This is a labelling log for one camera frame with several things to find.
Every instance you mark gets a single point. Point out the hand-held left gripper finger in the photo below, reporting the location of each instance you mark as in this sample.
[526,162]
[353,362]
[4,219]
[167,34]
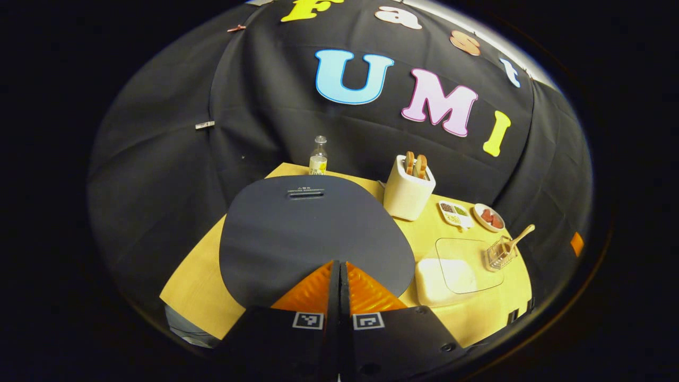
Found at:
[345,297]
[334,297]

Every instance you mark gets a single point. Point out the white divided grain dish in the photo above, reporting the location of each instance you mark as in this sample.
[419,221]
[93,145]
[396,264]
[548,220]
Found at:
[456,215]

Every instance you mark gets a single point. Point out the silver clip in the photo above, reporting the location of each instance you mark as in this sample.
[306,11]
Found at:
[205,125]

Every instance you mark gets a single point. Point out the dark grey rice cooker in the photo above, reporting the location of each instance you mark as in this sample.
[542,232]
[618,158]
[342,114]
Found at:
[307,239]

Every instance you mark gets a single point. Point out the white toaster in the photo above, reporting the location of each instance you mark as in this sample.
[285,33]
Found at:
[406,199]

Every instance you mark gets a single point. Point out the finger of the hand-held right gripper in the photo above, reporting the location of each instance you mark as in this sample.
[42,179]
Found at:
[577,244]

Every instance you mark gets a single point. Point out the small glass bottle yellow label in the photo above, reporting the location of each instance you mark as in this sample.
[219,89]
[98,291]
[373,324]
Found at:
[318,162]

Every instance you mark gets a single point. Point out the wooden spoon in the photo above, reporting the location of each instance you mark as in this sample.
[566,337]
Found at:
[520,236]

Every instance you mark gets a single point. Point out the copper clip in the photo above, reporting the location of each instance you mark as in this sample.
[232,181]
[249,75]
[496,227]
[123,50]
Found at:
[236,27]

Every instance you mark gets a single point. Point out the toast bread slice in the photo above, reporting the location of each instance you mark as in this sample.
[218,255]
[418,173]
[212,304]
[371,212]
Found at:
[421,165]
[409,162]

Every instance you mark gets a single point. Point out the white round plate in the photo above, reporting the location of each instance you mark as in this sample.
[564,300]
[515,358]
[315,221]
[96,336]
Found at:
[480,225]

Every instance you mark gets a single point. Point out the red meat slice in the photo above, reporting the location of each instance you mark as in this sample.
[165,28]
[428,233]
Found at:
[487,215]
[497,221]

